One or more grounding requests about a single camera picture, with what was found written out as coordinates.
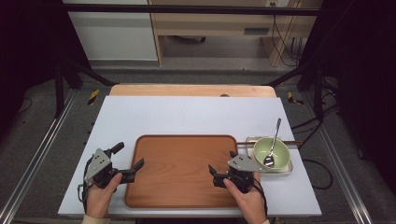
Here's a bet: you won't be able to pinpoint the brown wooden tray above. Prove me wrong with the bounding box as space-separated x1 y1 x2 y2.
123 133 241 209

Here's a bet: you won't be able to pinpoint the black curtain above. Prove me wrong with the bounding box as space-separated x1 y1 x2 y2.
298 0 396 194
0 0 92 141

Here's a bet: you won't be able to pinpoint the light wooden table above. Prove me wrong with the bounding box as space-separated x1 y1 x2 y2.
108 83 277 98

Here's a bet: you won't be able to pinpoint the hanging black cables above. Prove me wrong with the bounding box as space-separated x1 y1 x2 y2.
270 13 304 68

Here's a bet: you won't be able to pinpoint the black horizontal metal bar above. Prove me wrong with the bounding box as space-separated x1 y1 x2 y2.
62 3 325 17

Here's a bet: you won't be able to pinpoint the thin black floor cable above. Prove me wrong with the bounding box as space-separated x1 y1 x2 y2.
17 97 34 115

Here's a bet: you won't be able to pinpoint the person's right hand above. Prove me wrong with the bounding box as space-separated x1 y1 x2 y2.
222 172 269 224

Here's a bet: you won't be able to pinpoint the white square plate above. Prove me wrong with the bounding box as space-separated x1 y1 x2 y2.
245 135 293 175

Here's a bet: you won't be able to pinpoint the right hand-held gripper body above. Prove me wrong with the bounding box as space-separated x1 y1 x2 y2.
212 154 265 194

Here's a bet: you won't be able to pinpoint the green bowl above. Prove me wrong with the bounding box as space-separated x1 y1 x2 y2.
252 136 291 172

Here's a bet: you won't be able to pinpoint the light wooden desk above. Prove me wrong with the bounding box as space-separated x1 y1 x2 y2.
148 0 323 67

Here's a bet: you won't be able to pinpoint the aluminium floor rail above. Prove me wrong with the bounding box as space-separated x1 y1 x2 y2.
0 90 78 224
300 92 375 224

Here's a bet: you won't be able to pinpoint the yellow black tape strip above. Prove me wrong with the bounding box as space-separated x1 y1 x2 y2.
287 91 304 105
87 89 101 106

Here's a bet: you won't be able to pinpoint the person's left hand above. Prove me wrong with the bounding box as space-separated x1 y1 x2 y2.
85 173 123 218

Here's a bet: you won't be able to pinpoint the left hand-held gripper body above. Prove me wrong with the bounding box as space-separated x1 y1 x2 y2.
83 147 135 189

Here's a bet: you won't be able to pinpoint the black metal stand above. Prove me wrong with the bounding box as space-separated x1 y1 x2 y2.
265 59 325 122
54 55 116 119

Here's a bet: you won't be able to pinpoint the metal spoon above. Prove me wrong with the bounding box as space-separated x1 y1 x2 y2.
262 118 282 168

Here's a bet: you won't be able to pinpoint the white cabinet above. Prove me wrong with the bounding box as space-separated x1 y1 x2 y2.
62 0 159 62

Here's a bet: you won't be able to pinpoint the black floor cable loop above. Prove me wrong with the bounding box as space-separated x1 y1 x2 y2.
302 158 334 190

